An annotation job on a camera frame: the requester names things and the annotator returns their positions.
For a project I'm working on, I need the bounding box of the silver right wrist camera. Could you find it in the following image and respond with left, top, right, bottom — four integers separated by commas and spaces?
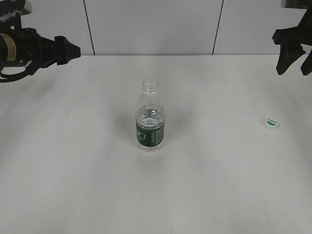
281, 0, 312, 9

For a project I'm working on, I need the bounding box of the clear Cestbon water bottle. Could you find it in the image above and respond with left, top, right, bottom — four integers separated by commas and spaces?
135, 78, 165, 153

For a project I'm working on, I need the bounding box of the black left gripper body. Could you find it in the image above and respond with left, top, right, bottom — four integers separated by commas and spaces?
12, 28, 43, 76

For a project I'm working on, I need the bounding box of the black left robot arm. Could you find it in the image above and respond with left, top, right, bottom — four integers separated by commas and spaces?
0, 28, 81, 83

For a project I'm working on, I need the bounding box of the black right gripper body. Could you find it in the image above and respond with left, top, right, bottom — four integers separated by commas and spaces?
272, 6, 312, 46

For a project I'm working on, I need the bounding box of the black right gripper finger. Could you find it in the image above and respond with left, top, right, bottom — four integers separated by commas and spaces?
276, 42, 306, 75
300, 52, 312, 76

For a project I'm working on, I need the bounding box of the white green bottle cap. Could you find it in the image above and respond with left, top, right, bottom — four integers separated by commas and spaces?
263, 118, 280, 130

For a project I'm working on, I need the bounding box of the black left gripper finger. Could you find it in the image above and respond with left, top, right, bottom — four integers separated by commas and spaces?
40, 36, 80, 68

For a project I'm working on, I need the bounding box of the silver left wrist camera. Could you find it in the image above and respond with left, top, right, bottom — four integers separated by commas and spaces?
0, 0, 32, 31

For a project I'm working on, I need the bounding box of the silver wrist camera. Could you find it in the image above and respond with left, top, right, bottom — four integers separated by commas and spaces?
0, 0, 32, 31
281, 0, 312, 9

